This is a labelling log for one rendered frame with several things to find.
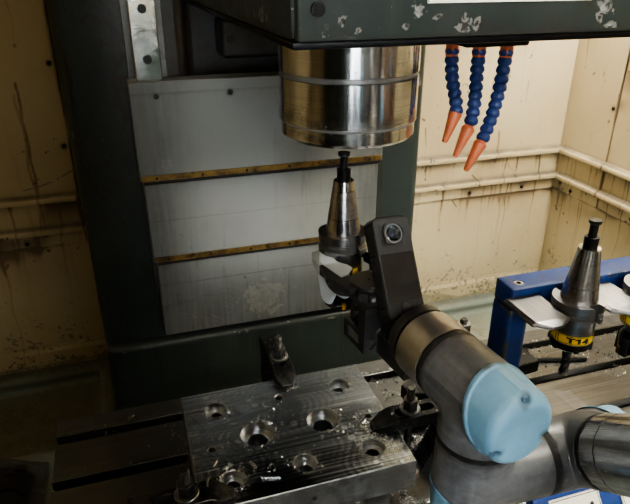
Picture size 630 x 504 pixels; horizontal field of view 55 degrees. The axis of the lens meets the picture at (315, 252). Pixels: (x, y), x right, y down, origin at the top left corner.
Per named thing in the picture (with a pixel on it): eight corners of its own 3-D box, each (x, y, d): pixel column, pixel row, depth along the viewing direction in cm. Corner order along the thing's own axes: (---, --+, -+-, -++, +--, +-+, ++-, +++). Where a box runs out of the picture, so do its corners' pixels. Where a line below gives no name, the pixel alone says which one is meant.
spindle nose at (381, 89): (370, 112, 82) (374, 17, 76) (442, 140, 69) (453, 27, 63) (259, 124, 75) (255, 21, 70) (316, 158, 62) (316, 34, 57)
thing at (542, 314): (576, 327, 71) (577, 321, 71) (538, 334, 70) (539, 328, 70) (539, 298, 77) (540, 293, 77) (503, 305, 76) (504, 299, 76)
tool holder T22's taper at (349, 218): (349, 221, 80) (350, 172, 77) (366, 233, 77) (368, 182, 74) (319, 227, 78) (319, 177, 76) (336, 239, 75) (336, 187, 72)
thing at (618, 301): (651, 312, 74) (652, 306, 74) (616, 319, 73) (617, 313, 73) (610, 286, 80) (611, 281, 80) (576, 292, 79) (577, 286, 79)
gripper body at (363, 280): (338, 330, 75) (388, 387, 65) (340, 268, 71) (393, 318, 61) (391, 317, 78) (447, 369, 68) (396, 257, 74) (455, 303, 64)
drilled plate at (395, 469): (414, 487, 84) (416, 460, 82) (204, 541, 76) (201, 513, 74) (354, 387, 104) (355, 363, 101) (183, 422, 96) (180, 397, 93)
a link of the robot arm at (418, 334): (417, 338, 57) (486, 320, 61) (392, 315, 61) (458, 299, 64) (411, 401, 61) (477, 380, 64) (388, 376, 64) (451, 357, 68)
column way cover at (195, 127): (375, 304, 137) (387, 69, 115) (160, 340, 124) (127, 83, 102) (367, 294, 141) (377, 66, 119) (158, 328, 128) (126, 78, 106)
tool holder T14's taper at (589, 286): (578, 285, 77) (588, 237, 74) (606, 301, 73) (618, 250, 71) (552, 292, 75) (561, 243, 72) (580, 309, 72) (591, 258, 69)
